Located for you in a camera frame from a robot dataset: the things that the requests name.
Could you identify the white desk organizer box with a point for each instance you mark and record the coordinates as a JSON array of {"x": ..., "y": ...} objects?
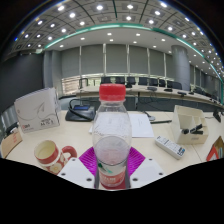
[{"x": 186, "y": 115}]

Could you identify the white printed paper sheets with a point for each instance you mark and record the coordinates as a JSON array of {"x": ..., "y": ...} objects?
[{"x": 141, "y": 126}]

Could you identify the black flat electronic device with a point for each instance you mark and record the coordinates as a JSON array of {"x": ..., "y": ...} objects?
[{"x": 11, "y": 128}]

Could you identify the recessed ceiling lights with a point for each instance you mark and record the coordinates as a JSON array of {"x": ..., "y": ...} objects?
[{"x": 100, "y": 7}]

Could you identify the red floral ceramic mug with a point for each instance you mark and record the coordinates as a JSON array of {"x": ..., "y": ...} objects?
[{"x": 50, "y": 156}]

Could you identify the clear red-capped water bottle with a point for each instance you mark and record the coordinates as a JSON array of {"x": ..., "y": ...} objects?
[{"x": 111, "y": 143}]

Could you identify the white remote control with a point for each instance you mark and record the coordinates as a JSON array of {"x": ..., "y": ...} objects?
[{"x": 170, "y": 146}]

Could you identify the long curved conference desk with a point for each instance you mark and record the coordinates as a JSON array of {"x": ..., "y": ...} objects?
[{"x": 150, "y": 92}]

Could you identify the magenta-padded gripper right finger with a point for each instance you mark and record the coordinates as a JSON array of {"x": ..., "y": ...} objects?
[{"x": 148, "y": 170}]

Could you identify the dark slim pen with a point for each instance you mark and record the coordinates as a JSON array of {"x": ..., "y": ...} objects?
[{"x": 160, "y": 121}]

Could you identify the black marker pen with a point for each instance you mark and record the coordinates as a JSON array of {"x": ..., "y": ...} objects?
[{"x": 192, "y": 129}]

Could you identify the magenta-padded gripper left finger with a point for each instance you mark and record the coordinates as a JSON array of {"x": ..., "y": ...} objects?
[{"x": 76, "y": 171}]

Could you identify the open brown cardboard box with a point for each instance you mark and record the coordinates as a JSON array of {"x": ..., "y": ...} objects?
[{"x": 216, "y": 151}]

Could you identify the white copy paper box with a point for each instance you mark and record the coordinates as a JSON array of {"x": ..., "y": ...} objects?
[{"x": 36, "y": 111}]

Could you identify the row of black office chairs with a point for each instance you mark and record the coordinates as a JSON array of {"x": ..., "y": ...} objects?
[{"x": 143, "y": 81}]

